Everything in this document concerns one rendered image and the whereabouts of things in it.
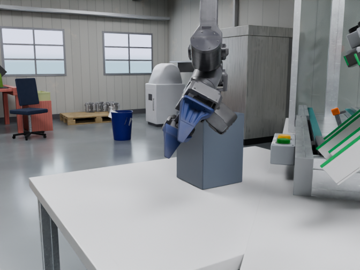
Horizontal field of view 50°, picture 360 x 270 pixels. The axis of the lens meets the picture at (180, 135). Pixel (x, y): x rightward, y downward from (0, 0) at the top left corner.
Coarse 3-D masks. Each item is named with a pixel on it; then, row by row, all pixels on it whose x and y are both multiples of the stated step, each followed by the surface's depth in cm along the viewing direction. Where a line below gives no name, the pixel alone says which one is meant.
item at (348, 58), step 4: (352, 52) 75; (356, 52) 75; (344, 56) 76; (348, 56) 75; (352, 56) 75; (348, 60) 76; (352, 60) 75; (348, 64) 76; (352, 64) 75; (356, 64) 78
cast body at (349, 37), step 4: (352, 28) 79; (356, 28) 79; (352, 32) 79; (356, 32) 78; (348, 36) 79; (352, 36) 79; (356, 36) 78; (348, 40) 79; (352, 40) 79; (356, 40) 78; (352, 44) 79; (356, 44) 79; (352, 48) 79; (348, 52) 80
